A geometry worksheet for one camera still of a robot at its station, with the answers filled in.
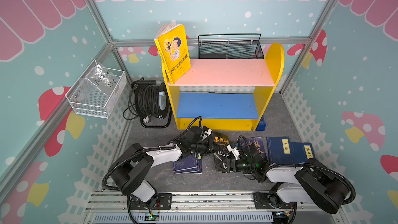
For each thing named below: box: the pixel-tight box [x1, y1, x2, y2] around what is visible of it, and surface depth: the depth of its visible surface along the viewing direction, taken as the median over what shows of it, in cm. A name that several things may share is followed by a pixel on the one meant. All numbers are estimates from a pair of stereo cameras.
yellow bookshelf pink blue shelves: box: [162, 43, 286, 132], surface depth 94 cm
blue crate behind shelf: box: [256, 114, 266, 132], surface depth 99 cm
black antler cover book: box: [212, 131, 233, 172], surface depth 82 cm
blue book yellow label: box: [266, 136, 293, 165], surface depth 91 cm
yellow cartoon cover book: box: [153, 23, 192, 85], surface depth 63 cm
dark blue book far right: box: [289, 141, 316, 164], surface depth 92 cm
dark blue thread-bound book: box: [173, 152, 204, 175], surface depth 84 cm
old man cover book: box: [239, 136, 267, 160], surface depth 93 cm
